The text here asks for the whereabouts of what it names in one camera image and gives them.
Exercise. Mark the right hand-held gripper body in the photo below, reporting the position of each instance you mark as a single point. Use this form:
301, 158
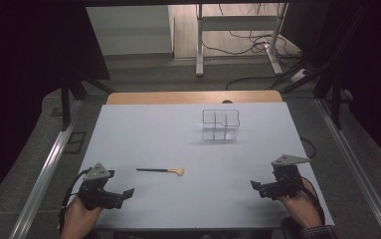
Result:
285, 186

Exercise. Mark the person's left hand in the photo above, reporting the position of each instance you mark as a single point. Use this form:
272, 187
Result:
78, 220

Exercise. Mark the white cabinet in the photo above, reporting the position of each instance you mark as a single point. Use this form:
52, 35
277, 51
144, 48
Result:
128, 30

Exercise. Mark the white metal desk frame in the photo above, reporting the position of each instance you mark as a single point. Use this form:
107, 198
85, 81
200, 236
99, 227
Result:
199, 40

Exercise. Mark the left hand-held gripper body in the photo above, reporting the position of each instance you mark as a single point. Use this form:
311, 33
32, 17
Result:
95, 194

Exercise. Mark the dark curtain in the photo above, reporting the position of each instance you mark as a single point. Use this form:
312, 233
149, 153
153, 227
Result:
22, 83
377, 66

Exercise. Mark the white power strip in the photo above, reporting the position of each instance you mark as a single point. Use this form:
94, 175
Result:
299, 75

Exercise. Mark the dark floor plate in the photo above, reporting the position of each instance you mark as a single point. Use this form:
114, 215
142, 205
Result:
75, 142

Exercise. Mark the aluminium rail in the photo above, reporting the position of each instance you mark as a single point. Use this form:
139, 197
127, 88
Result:
42, 179
353, 166

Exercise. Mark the black metal stand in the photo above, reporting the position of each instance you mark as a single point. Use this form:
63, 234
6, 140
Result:
335, 99
66, 106

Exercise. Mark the person's right hand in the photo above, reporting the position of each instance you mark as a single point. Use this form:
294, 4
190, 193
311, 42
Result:
302, 209

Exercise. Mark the clear acrylic organizer box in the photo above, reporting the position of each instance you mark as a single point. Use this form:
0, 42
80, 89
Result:
220, 124

